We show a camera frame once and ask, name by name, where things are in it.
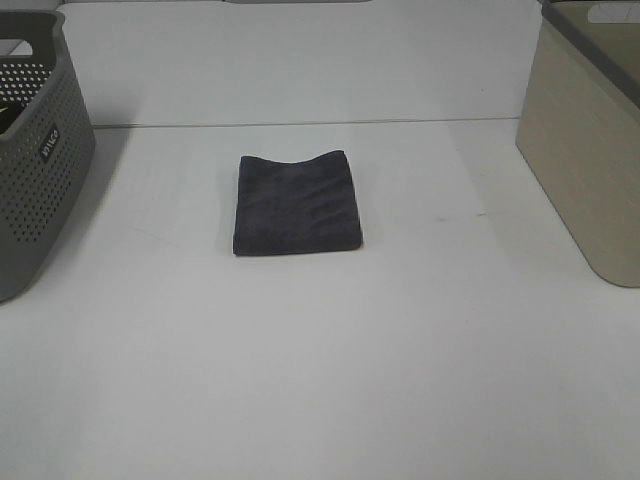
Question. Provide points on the beige plastic storage basket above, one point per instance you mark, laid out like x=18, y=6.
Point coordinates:
x=579, y=129

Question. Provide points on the grey perforated plastic basket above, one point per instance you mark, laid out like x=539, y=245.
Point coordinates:
x=47, y=144

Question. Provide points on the dark grey towel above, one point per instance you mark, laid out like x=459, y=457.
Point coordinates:
x=296, y=208

